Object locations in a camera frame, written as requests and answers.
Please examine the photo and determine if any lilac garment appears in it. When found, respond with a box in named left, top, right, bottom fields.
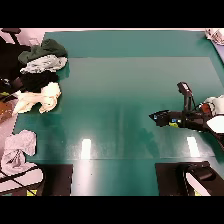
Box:
left=0, top=129, right=38, bottom=177

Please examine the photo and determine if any cream T-shirt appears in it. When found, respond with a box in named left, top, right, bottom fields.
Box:
left=12, top=81, right=63, bottom=115

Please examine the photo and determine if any dark green garment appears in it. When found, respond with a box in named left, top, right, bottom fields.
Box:
left=17, top=38, right=69, bottom=66

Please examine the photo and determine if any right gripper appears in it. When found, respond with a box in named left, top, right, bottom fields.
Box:
left=162, top=109, right=186, bottom=130

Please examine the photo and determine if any grey garment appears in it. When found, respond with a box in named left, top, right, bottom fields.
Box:
left=19, top=54, right=69, bottom=75

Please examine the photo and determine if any pale folded garment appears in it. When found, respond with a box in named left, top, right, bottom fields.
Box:
left=203, top=94, right=224, bottom=116

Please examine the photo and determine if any brown folded garment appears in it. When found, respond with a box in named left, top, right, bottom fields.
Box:
left=199, top=103, right=214, bottom=116

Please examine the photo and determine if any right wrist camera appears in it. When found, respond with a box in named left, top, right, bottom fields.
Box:
left=176, top=81, right=198, bottom=113

